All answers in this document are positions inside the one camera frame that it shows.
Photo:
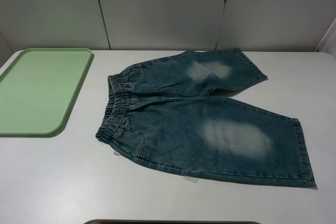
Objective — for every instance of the children's blue denim shorts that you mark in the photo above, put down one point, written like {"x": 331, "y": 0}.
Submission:
{"x": 176, "y": 115}

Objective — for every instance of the green plastic tray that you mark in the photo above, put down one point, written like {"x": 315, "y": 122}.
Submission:
{"x": 39, "y": 88}

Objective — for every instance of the clear tape piece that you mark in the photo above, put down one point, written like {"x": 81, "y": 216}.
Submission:
{"x": 116, "y": 153}
{"x": 191, "y": 179}

